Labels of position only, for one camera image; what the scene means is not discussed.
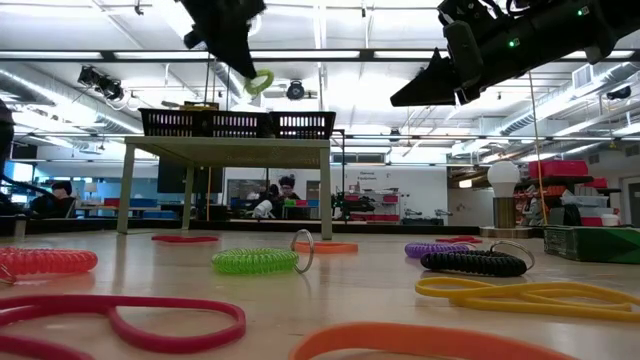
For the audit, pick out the pale green metal shelf riser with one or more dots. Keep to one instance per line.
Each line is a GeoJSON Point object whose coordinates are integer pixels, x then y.
{"type": "Point", "coordinates": [225, 150]}

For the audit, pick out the pink rubber band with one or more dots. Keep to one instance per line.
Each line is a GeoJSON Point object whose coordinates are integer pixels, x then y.
{"type": "Point", "coordinates": [239, 325]}

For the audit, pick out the black plastic mesh basket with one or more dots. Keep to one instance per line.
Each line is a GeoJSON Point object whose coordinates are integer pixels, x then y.
{"type": "Point", "coordinates": [302, 125]}
{"type": "Point", "coordinates": [160, 125]}
{"type": "Point", "coordinates": [240, 125]}

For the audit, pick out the black spiral wrist coil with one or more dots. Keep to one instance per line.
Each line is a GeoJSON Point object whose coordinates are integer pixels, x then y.
{"type": "Point", "coordinates": [475, 264]}

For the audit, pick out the white bulb on metal stand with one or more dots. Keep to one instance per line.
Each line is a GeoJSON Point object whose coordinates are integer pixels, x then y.
{"type": "Point", "coordinates": [503, 177]}

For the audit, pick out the orange rubber band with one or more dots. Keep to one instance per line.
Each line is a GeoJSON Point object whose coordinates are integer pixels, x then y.
{"type": "Point", "coordinates": [330, 247]}
{"type": "Point", "coordinates": [425, 336]}

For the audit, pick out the purple spiral wrist coil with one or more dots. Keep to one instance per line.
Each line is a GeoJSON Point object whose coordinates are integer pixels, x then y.
{"type": "Point", "coordinates": [430, 250]}

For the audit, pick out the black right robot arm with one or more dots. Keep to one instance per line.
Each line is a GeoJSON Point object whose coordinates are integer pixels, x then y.
{"type": "Point", "coordinates": [565, 30]}

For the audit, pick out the red rubber band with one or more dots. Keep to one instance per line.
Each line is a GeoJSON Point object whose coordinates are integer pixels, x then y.
{"type": "Point", "coordinates": [185, 239]}
{"type": "Point", "coordinates": [457, 239]}

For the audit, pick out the person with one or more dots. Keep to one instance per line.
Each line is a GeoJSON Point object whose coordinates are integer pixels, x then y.
{"type": "Point", "coordinates": [60, 200]}
{"type": "Point", "coordinates": [287, 192]}

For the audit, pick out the green spiral wrist coil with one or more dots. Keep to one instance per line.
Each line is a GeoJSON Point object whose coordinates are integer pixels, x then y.
{"type": "Point", "coordinates": [270, 79]}
{"type": "Point", "coordinates": [255, 261]}

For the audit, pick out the red storage bin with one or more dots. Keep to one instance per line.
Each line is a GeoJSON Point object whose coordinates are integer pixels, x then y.
{"type": "Point", "coordinates": [557, 169]}

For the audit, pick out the black overhead frame bar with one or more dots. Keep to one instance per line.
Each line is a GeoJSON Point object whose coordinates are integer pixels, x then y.
{"type": "Point", "coordinates": [107, 55]}

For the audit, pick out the white rack with red bins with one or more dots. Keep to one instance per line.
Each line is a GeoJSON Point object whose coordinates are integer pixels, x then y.
{"type": "Point", "coordinates": [391, 198]}

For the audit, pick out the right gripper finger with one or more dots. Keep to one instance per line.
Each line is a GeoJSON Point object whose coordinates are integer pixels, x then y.
{"type": "Point", "coordinates": [435, 95]}
{"type": "Point", "coordinates": [425, 75]}

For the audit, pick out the black ceiling-mounted device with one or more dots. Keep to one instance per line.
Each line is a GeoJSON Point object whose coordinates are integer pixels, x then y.
{"type": "Point", "coordinates": [100, 82]}

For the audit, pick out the black overhead camera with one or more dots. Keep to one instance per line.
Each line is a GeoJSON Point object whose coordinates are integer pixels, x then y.
{"type": "Point", "coordinates": [295, 91]}

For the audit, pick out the dark monitor screen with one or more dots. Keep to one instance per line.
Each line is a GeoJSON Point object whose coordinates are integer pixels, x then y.
{"type": "Point", "coordinates": [172, 177]}

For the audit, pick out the background black robot arm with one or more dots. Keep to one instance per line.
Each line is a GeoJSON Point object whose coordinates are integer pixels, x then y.
{"type": "Point", "coordinates": [350, 205]}

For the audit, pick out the yellow rubber band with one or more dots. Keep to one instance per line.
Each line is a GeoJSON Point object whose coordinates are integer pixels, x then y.
{"type": "Point", "coordinates": [421, 288]}

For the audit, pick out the red-orange spiral wrist coil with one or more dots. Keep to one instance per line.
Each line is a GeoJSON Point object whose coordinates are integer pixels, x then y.
{"type": "Point", "coordinates": [45, 262]}

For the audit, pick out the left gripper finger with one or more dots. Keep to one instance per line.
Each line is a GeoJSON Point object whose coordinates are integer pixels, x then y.
{"type": "Point", "coordinates": [230, 47]}
{"type": "Point", "coordinates": [247, 45]}

